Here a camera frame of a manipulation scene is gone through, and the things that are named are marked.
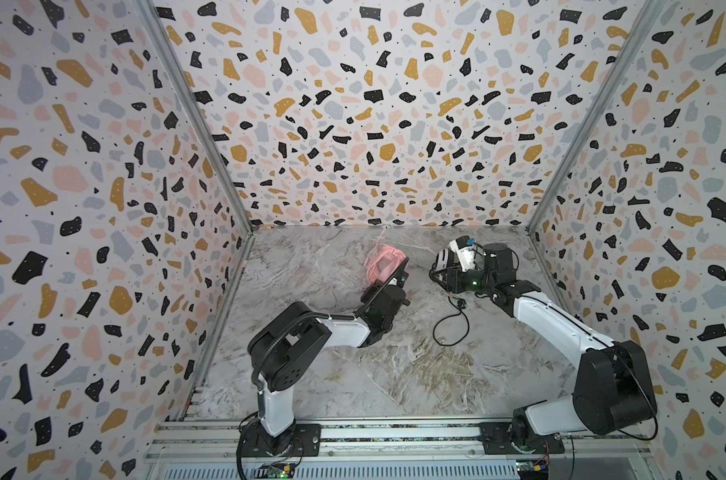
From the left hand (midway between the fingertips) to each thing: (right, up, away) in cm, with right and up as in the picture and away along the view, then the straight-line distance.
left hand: (380, 277), depth 92 cm
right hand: (+15, +3, -8) cm, 17 cm away
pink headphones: (0, +4, +8) cm, 9 cm away
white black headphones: (+22, +5, +9) cm, 24 cm away
